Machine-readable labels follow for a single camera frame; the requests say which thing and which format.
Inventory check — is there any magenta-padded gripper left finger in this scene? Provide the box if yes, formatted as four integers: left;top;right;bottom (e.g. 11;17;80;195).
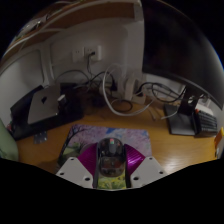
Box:
55;143;99;188

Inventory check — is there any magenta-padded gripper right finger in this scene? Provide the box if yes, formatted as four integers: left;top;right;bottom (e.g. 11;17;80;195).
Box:
123;143;168;188

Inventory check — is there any transparent computer mouse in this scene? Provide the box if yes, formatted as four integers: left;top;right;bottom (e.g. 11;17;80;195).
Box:
95;137;128;178

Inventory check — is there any flower landscape print mouse pad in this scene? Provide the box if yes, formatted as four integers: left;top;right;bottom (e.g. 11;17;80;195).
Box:
57;124;153;191

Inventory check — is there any black low box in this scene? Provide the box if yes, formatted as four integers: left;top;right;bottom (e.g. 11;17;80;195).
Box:
9;83;86;141

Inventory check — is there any pale green bag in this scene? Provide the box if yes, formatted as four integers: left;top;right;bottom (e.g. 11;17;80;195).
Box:
0;118;19;163

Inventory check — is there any silver mini computer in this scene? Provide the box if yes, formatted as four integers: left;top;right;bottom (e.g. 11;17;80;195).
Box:
27;93;66;125

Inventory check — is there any black keyboard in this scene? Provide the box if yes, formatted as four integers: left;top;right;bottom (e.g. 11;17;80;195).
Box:
194;108;219;138

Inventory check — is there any white power strip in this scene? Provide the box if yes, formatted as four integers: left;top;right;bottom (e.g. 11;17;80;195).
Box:
99;74;148;105

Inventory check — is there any black computer monitor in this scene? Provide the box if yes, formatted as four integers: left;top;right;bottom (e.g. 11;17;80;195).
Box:
141;0;224;136

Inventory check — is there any black cable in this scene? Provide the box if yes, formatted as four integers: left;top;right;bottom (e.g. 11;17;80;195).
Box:
138;82;188;105

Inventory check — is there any white cable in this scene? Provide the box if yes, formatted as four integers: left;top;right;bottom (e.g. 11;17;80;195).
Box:
102;64;158;118

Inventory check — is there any white wall outlet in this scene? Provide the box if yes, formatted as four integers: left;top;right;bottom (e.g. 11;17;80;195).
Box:
72;45;103;63

